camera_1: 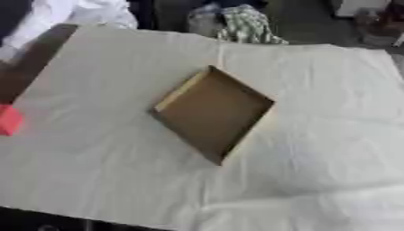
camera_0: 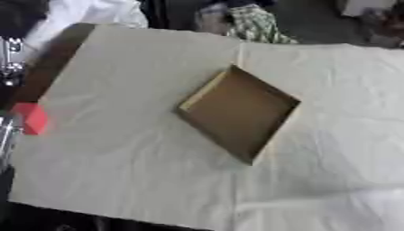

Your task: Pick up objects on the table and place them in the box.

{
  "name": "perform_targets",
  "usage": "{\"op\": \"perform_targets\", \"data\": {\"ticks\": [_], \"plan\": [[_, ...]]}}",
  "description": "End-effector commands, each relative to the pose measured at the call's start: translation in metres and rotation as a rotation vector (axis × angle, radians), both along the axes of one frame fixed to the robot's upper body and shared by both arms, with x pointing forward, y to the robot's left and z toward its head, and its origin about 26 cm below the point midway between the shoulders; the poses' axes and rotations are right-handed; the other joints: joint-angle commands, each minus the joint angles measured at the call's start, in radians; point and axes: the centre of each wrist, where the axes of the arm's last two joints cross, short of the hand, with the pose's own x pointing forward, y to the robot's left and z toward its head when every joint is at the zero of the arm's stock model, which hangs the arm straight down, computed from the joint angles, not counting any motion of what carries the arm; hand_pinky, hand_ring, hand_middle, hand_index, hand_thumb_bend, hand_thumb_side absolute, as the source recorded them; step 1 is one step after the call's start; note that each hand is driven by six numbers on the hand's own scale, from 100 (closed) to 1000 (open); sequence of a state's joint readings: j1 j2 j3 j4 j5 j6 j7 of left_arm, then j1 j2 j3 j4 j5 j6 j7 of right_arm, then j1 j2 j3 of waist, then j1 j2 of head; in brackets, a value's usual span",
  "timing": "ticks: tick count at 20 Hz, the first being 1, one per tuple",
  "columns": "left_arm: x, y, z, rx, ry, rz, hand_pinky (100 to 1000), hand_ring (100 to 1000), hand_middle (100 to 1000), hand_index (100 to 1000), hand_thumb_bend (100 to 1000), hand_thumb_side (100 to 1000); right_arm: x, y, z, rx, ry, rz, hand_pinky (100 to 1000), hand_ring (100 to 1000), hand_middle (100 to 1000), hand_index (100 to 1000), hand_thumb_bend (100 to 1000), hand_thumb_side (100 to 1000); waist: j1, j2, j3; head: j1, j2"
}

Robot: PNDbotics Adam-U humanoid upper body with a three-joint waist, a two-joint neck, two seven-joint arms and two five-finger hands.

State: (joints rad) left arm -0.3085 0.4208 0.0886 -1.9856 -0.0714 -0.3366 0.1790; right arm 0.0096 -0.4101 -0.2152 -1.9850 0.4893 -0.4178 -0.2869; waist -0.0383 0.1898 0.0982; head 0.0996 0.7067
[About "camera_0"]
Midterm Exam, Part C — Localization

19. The tan cardboard box brown inside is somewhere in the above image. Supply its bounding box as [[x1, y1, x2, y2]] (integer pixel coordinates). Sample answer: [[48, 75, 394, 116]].
[[173, 63, 303, 166]]

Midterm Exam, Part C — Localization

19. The red block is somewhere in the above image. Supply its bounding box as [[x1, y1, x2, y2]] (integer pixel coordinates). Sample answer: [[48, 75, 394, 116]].
[[11, 102, 52, 136]]

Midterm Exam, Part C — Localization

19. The green white checked cloth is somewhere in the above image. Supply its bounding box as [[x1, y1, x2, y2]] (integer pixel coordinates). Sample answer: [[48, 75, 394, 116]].
[[222, 4, 300, 45]]

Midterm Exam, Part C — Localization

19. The white cloth bundle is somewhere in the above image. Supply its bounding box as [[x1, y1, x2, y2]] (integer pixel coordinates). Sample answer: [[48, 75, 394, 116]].
[[22, 0, 151, 61]]

